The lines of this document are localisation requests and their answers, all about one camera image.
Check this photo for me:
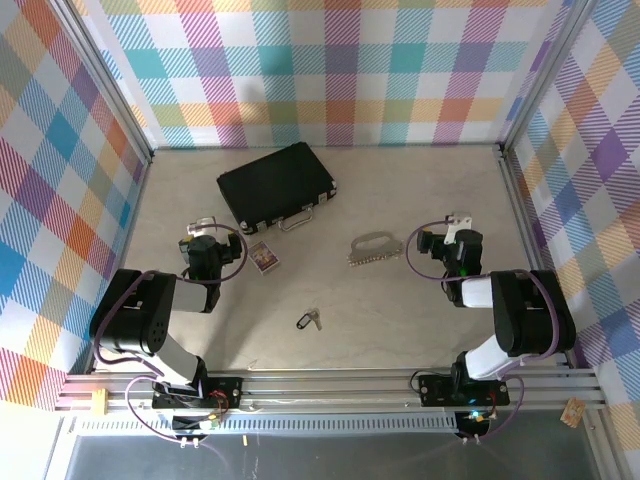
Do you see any silver key with black tag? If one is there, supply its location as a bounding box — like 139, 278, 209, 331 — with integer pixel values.
295, 307, 324, 332

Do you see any purple playing card box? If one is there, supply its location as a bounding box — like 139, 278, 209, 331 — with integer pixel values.
247, 240, 281, 275

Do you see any small black controller board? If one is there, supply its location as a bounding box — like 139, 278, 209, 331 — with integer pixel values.
172, 410, 224, 434
457, 408, 494, 435

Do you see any small orange printed tag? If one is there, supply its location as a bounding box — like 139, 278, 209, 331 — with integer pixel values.
562, 397, 586, 426

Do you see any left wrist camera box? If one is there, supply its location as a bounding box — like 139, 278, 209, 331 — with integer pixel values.
185, 215, 220, 237

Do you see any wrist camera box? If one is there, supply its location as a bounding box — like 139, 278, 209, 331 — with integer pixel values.
185, 215, 220, 237
443, 212, 474, 246

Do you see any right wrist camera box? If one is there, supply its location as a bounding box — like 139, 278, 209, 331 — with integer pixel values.
443, 212, 474, 246

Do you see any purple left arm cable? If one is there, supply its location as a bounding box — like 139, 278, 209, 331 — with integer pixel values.
92, 223, 250, 451

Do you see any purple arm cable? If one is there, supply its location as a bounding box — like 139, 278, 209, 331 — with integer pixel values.
405, 218, 564, 444
92, 223, 250, 451

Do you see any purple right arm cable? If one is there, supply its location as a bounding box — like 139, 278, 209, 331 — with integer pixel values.
405, 218, 564, 444

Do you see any aluminium side rail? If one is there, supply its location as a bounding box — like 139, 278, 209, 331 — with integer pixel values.
498, 144, 576, 369

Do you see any black briefcase with metal handle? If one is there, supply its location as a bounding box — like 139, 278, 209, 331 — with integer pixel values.
215, 141, 340, 237

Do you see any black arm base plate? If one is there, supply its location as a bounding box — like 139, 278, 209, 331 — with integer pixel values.
418, 372, 511, 407
152, 374, 245, 409

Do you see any aluminium frame post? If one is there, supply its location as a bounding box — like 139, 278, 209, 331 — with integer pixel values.
47, 0, 154, 164
497, 0, 601, 156

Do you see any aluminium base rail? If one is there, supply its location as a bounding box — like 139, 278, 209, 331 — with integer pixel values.
54, 368, 606, 414

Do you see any slotted grey cable duct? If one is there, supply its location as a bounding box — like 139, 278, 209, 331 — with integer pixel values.
74, 412, 459, 436

